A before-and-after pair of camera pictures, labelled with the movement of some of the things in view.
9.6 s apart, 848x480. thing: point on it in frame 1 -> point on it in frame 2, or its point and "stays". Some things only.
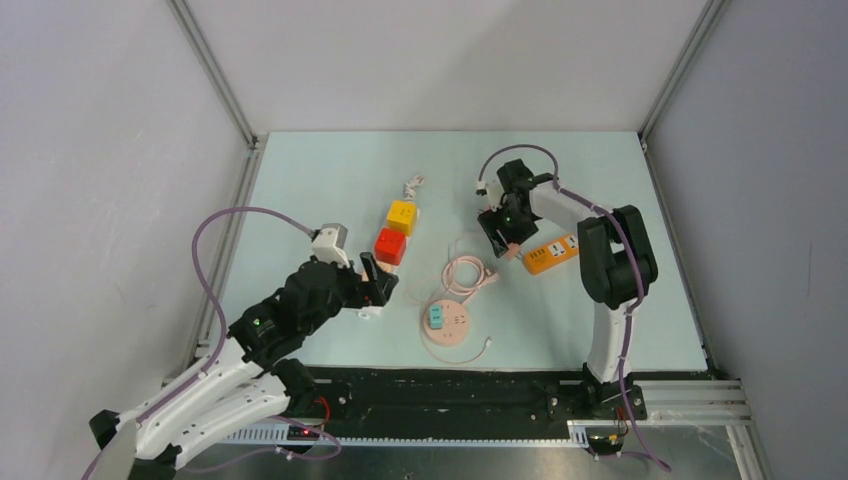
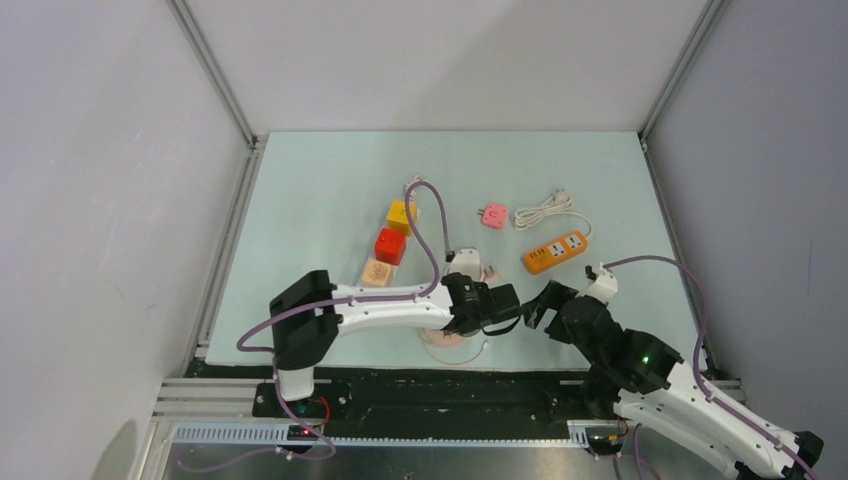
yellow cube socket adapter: [401, 217] stays
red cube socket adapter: [390, 246] stays
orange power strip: [537, 259] stays
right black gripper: [490, 221] -> [551, 296]
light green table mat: [411, 200] stays
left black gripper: [373, 292] -> [475, 284]
